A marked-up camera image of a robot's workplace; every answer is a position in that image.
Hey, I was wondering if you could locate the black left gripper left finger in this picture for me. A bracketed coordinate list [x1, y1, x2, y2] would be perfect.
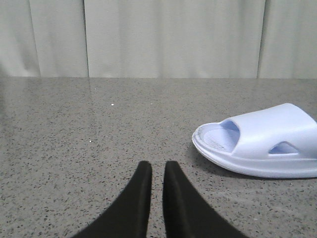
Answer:
[74, 161, 152, 238]

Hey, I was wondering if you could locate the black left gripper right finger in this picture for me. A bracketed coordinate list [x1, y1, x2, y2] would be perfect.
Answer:
[162, 161, 246, 238]

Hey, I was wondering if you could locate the light blue slipper worn toe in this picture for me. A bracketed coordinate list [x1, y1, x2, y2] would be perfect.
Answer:
[192, 103, 317, 179]

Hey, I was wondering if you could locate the pale grey curtain backdrop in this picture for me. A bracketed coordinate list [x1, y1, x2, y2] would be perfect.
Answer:
[0, 0, 317, 79]

